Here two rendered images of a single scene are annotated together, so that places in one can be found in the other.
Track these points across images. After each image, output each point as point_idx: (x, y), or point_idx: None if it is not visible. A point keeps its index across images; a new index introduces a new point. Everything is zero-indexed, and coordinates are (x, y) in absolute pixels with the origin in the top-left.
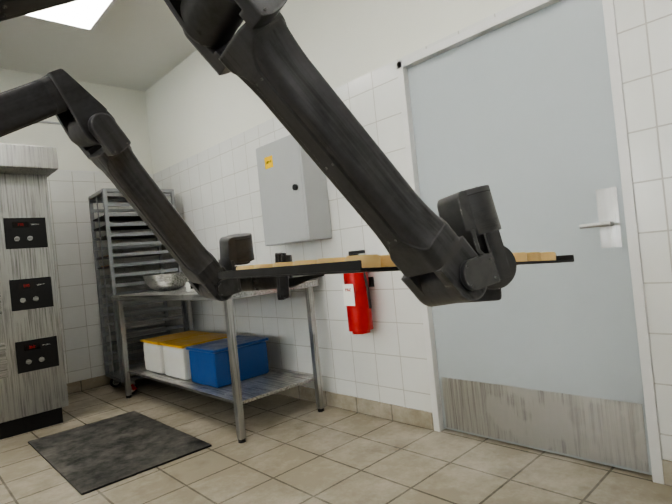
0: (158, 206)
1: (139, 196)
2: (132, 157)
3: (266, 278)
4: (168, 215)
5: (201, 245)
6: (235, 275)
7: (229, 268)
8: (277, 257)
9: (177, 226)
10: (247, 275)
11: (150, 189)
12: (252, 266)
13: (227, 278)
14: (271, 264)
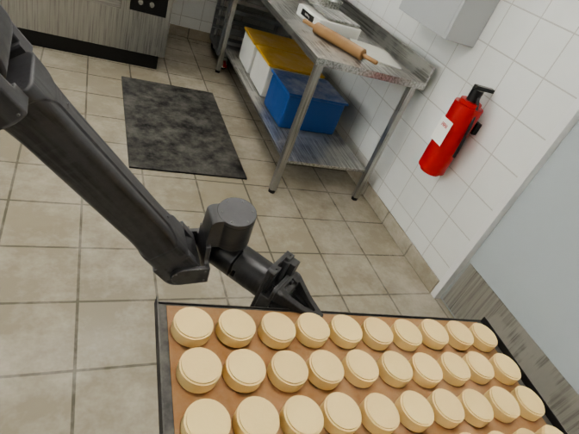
0: (93, 184)
1: (59, 170)
2: (46, 116)
3: (245, 283)
4: (110, 195)
5: (162, 230)
6: (157, 345)
7: (203, 250)
8: (268, 275)
9: (125, 209)
10: (158, 379)
11: (81, 163)
12: (189, 338)
13: (155, 326)
14: (198, 383)
